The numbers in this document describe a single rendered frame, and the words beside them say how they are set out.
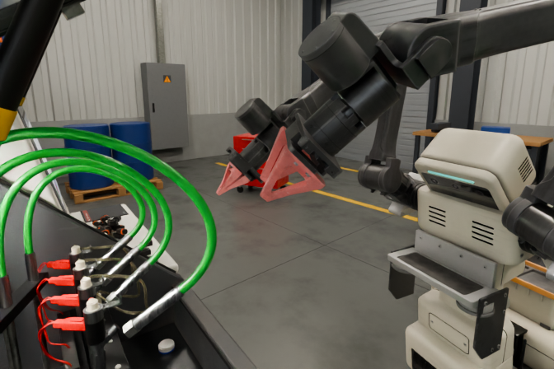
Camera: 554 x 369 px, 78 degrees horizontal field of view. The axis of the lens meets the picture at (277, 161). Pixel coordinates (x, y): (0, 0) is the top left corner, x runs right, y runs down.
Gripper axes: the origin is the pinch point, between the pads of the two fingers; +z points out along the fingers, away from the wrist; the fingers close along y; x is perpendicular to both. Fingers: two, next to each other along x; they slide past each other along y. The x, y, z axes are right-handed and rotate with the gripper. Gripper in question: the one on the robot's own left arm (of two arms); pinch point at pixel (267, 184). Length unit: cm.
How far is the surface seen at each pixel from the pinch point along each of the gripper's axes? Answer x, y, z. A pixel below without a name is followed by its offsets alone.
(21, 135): -26.0, 0.9, 15.5
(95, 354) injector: 1.5, 1.2, 41.1
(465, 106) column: 311, -482, -151
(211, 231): -0.4, -0.1, 10.9
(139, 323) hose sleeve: 0.9, 4.7, 26.6
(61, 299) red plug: -7.4, -7.1, 44.7
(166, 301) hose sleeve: 1.6, 3.3, 22.2
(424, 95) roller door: 293, -571, -130
